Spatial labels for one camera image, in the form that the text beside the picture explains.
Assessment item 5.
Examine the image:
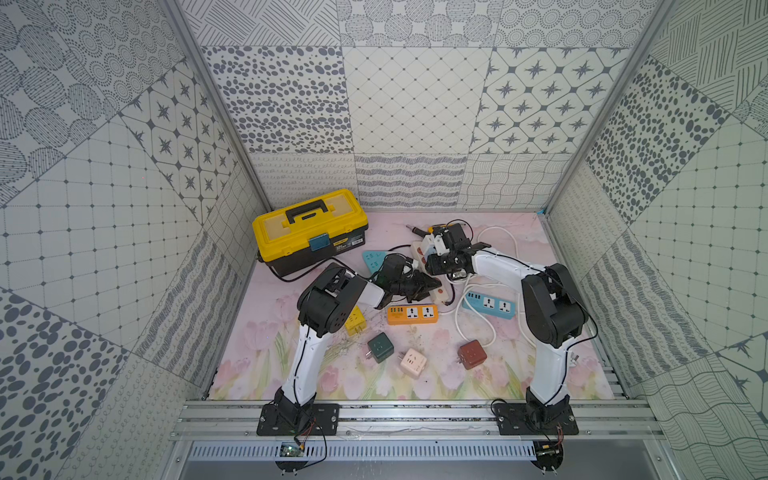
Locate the orange power strip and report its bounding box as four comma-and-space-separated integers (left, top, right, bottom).
387, 304, 439, 326

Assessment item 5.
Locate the yellow cube adapter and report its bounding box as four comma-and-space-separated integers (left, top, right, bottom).
344, 306, 367, 337

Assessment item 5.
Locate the dark green cube adapter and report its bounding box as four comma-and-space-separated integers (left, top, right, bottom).
367, 332, 394, 364

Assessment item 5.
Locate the cream deer cube adapter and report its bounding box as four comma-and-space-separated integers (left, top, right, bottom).
399, 348, 428, 379

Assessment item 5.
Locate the dark red cube adapter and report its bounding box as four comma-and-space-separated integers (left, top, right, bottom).
457, 340, 487, 370

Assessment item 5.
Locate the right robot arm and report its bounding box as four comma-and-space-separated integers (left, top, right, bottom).
424, 223, 590, 422

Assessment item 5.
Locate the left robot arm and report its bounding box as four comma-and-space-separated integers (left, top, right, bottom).
273, 252, 441, 415

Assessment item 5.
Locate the black orange screwdriver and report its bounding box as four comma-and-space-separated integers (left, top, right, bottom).
407, 225, 429, 238

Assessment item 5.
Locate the teal triangular power strip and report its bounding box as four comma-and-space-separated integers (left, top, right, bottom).
362, 250, 388, 274

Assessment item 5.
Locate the teal rectangular power strip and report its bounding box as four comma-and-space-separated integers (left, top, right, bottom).
462, 291, 517, 320

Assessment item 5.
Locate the yellow black plastic toolbox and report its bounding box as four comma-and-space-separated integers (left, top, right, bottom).
252, 189, 369, 277

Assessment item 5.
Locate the white power cable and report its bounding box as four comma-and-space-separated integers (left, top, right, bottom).
443, 226, 541, 349

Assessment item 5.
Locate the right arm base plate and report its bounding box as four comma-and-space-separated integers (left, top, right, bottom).
490, 397, 579, 437

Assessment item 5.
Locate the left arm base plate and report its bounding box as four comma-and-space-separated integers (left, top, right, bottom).
257, 402, 340, 437

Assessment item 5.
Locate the aluminium rail frame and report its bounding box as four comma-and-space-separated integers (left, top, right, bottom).
170, 368, 664, 441

